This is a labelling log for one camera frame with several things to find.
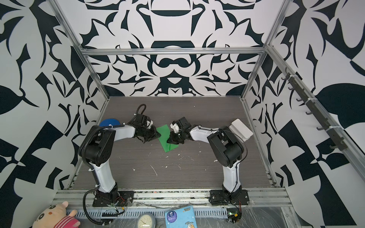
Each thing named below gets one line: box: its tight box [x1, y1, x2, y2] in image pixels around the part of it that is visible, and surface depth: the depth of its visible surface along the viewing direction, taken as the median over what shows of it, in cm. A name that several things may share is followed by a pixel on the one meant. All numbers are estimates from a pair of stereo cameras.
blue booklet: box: [164, 205, 198, 228], surface depth 66 cm
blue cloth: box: [98, 118, 121, 128], surface depth 107 cm
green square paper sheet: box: [155, 123, 179, 153], surface depth 98 cm
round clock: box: [137, 212, 157, 228], surface depth 66 cm
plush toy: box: [31, 201, 81, 228], surface depth 65 cm
